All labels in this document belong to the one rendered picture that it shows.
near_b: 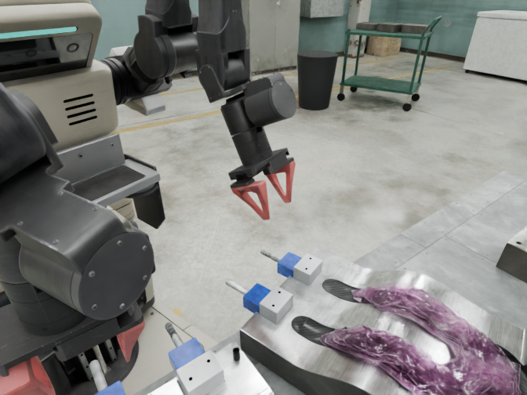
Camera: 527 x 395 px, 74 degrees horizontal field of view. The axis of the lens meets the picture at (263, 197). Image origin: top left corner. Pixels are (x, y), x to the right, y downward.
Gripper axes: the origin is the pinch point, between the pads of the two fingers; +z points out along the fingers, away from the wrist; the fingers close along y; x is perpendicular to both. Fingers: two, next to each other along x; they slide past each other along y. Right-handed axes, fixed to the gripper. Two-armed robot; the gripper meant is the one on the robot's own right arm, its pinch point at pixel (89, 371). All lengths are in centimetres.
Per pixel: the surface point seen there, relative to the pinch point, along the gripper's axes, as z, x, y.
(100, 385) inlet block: 11.4, 6.7, 0.1
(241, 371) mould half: 12.2, -2.4, 15.8
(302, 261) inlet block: 12.7, 9.6, 38.0
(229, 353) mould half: 12.1, 0.9, 16.0
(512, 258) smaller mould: 17, -13, 78
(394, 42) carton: 68, 445, 701
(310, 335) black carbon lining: 16.1, -1.8, 29.5
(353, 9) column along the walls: 4, 486, 605
